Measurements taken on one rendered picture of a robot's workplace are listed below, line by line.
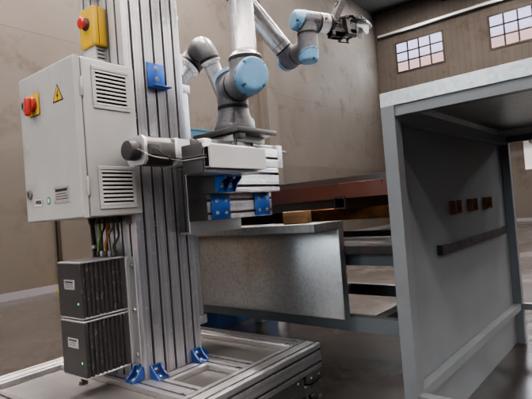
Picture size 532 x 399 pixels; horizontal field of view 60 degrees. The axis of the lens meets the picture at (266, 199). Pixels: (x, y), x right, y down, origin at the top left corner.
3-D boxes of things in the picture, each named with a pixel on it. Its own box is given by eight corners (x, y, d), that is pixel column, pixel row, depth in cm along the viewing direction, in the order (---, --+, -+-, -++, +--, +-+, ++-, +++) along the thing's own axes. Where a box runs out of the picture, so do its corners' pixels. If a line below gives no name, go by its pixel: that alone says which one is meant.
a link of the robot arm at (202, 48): (212, 25, 210) (254, 126, 215) (207, 35, 221) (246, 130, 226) (189, 32, 206) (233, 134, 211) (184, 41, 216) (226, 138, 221)
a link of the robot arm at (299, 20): (288, 36, 173) (286, 13, 173) (313, 38, 178) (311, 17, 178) (298, 28, 166) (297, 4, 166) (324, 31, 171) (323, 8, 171)
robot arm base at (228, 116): (237, 127, 161) (234, 99, 161) (206, 134, 170) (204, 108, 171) (263, 131, 173) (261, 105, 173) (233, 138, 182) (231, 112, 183)
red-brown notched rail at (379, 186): (156, 214, 266) (155, 204, 266) (436, 190, 160) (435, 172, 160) (150, 214, 263) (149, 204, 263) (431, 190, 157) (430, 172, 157)
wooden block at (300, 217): (283, 224, 184) (282, 212, 184) (289, 223, 189) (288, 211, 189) (305, 223, 179) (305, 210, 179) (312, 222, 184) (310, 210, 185)
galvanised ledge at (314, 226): (147, 235, 265) (147, 230, 265) (343, 228, 180) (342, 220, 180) (116, 239, 250) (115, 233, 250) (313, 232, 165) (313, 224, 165)
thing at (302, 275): (152, 296, 264) (147, 235, 265) (351, 317, 180) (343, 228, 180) (146, 298, 261) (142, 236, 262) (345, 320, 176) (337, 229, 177)
